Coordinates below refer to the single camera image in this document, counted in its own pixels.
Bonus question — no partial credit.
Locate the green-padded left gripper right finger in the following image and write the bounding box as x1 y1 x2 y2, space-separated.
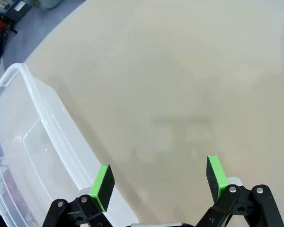
195 155 284 227

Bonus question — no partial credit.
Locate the green-padded left gripper left finger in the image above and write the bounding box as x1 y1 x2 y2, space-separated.
42 164 115 227

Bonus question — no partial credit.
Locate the clear plastic storage box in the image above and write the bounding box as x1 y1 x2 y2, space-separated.
0 62 139 227

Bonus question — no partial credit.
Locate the white round bin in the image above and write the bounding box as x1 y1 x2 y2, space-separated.
38 0 62 9

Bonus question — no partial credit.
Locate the dark grey bin white label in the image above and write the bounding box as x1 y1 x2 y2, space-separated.
4 0 33 23

